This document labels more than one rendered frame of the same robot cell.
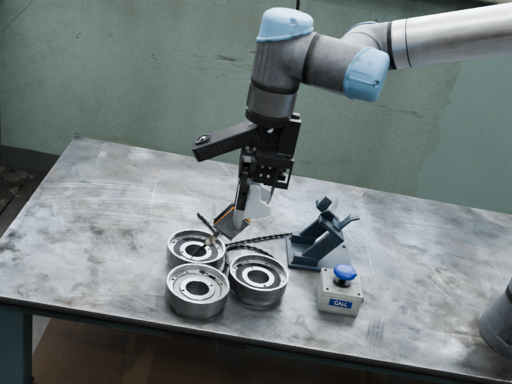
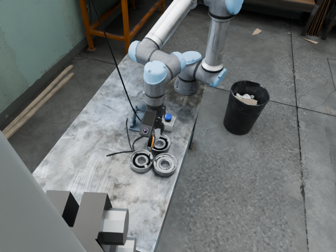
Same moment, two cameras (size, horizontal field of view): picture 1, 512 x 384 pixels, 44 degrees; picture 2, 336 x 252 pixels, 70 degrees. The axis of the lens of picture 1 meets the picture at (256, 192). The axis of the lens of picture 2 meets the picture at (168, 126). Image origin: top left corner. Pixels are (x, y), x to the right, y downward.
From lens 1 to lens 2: 0.96 m
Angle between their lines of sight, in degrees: 58
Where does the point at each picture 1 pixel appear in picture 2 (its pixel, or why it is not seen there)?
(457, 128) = (15, 40)
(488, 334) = (187, 93)
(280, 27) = (164, 73)
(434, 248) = (140, 88)
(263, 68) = (161, 90)
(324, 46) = (171, 66)
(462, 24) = (171, 23)
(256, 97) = (160, 100)
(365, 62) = (182, 60)
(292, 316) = (174, 139)
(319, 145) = not seen: outside the picture
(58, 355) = not seen: hidden behind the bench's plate
